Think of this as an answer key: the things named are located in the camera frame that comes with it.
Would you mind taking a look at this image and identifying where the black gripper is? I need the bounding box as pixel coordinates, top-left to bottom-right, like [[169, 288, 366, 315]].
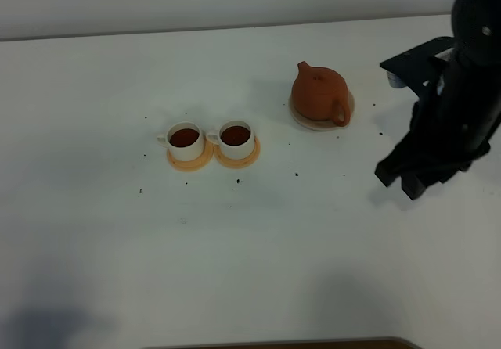
[[374, 0, 500, 200]]

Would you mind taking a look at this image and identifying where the brown clay teapot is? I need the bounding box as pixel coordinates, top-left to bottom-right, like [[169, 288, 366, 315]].
[[291, 61, 351, 127]]

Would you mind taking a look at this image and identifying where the beige teapot coaster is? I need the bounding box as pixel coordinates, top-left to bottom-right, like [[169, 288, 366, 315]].
[[288, 90, 355, 131]]

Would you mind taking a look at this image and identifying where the orange right coaster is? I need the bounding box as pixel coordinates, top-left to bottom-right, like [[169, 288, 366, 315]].
[[214, 137, 261, 169]]

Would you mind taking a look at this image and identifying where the orange coaster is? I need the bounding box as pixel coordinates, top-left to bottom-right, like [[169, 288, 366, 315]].
[[166, 142, 214, 172], [214, 137, 261, 169]]

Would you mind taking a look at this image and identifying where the white right teacup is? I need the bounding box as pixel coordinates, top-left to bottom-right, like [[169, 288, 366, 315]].
[[206, 121, 255, 160]]

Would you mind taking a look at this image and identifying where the white teacup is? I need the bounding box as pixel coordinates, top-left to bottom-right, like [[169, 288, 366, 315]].
[[206, 121, 255, 160], [157, 122, 205, 162]]

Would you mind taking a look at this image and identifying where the orange left coaster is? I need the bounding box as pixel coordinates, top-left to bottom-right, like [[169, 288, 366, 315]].
[[166, 142, 214, 172]]

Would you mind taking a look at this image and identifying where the white left teacup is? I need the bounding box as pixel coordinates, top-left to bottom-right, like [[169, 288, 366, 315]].
[[157, 122, 205, 162]]

